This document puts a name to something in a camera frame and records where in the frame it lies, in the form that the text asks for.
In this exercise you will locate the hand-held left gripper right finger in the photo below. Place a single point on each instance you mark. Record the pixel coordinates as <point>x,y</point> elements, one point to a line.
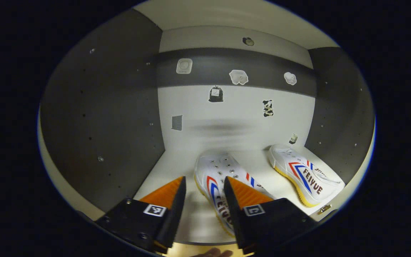
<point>232,210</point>

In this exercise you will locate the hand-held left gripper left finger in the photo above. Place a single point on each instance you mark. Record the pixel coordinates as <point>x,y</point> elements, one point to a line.
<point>177,210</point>

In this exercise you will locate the white canvas shoe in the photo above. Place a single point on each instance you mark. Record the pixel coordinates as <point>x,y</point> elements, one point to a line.
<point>305,175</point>
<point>212,175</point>

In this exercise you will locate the white shoe cabinet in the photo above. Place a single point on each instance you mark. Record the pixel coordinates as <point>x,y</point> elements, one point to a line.
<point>227,125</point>

